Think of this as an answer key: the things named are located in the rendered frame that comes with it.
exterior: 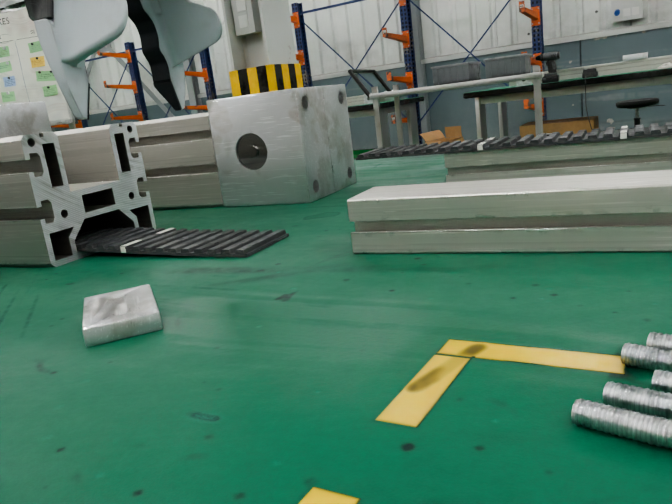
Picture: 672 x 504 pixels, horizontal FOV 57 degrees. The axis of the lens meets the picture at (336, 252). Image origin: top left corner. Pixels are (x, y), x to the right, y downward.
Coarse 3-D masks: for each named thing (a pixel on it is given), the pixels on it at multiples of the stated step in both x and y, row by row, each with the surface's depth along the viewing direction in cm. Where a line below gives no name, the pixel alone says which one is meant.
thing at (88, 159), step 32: (96, 128) 45; (128, 128) 46; (0, 160) 39; (32, 160) 39; (64, 160) 47; (96, 160) 45; (128, 160) 46; (0, 192) 40; (32, 192) 38; (64, 192) 40; (96, 192) 45; (128, 192) 46; (0, 224) 41; (32, 224) 39; (64, 224) 40; (96, 224) 48; (128, 224) 46; (0, 256) 41; (32, 256) 40; (64, 256) 41
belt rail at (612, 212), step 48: (384, 192) 33; (432, 192) 32; (480, 192) 30; (528, 192) 29; (576, 192) 28; (624, 192) 27; (384, 240) 32; (432, 240) 31; (480, 240) 30; (528, 240) 29; (576, 240) 28; (624, 240) 27
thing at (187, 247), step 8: (208, 232) 42; (216, 232) 42; (224, 232) 41; (232, 232) 42; (192, 240) 40; (200, 240) 40; (208, 240) 39; (176, 248) 38; (184, 248) 38; (192, 248) 38
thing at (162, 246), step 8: (184, 232) 42; (192, 232) 42; (200, 232) 42; (168, 240) 40; (176, 240) 40; (184, 240) 40; (144, 248) 39; (152, 248) 39; (160, 248) 38; (168, 248) 39
